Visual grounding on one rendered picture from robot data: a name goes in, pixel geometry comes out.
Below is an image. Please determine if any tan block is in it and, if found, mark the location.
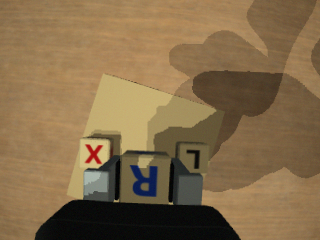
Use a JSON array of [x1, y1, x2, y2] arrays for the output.
[[175, 141, 209, 175], [79, 137, 114, 169], [119, 150, 171, 204]]

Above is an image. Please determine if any tan flat mat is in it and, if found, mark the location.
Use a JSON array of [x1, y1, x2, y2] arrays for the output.
[[67, 73, 225, 200]]

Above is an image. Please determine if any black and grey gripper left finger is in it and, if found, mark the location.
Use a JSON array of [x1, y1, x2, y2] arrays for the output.
[[83, 155, 121, 202]]

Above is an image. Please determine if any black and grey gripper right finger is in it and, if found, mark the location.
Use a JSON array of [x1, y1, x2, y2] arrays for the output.
[[168, 158, 203, 205]]

